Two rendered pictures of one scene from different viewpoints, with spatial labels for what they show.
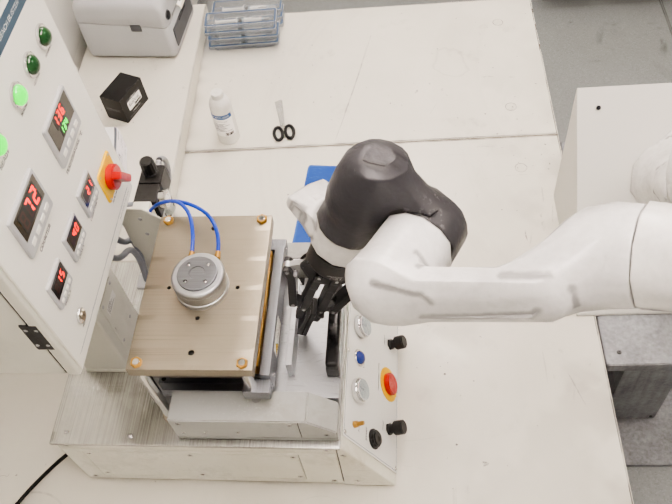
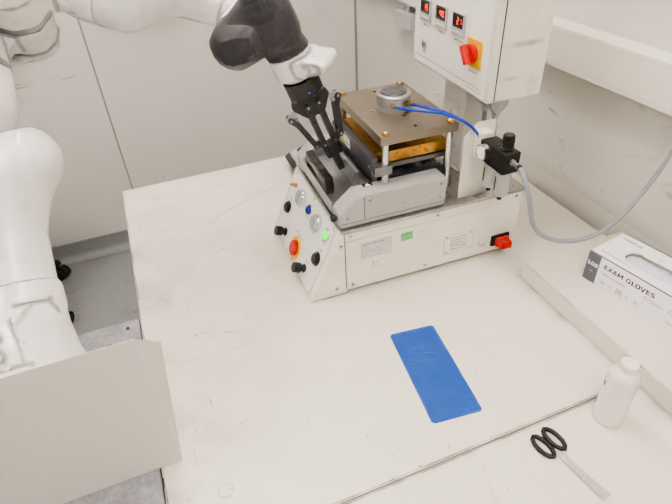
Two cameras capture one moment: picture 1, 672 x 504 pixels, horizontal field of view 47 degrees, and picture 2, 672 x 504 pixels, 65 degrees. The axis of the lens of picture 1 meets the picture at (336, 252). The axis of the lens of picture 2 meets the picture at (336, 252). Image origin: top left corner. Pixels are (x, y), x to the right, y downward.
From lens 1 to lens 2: 171 cm
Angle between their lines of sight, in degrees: 85
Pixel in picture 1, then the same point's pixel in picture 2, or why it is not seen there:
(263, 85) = not seen: outside the picture
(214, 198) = (544, 343)
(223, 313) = (370, 102)
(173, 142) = (642, 359)
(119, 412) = not seen: hidden behind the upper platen
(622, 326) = not seen: hidden behind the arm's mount
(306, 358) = (331, 166)
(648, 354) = (103, 333)
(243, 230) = (393, 128)
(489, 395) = (226, 277)
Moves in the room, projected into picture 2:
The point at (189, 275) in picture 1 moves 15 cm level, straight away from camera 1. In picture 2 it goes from (397, 89) to (456, 104)
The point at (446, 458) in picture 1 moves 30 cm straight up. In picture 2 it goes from (248, 244) to (229, 140)
